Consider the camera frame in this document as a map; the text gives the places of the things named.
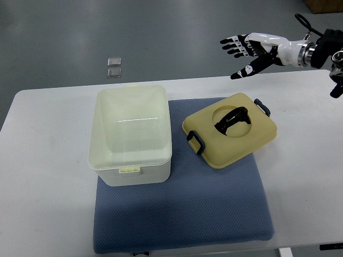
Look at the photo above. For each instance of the metal floor plate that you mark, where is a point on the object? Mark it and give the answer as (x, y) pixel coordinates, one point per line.
(114, 61)
(114, 72)

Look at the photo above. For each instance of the white storage box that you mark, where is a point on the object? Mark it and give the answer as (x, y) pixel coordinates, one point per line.
(131, 141)

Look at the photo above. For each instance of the black table control panel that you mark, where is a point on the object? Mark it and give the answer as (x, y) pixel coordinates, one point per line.
(329, 247)

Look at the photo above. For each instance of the white table leg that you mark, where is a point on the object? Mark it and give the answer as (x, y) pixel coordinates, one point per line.
(285, 252)

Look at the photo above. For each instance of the yellow box lid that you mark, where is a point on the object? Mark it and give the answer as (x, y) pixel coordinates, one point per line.
(229, 130)

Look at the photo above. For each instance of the upper metal floor plate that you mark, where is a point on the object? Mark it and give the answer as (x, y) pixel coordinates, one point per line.
(114, 61)

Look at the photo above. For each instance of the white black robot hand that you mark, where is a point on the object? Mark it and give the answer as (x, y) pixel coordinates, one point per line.
(266, 50)

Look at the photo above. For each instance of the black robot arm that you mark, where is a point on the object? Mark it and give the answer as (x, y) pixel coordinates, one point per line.
(327, 46)

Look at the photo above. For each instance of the brown cardboard box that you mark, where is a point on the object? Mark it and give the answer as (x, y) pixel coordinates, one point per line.
(324, 6)

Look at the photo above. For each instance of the blue padded mat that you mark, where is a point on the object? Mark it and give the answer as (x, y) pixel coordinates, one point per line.
(197, 205)

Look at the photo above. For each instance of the lower metal floor plate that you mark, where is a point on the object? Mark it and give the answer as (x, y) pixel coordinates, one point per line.
(114, 72)

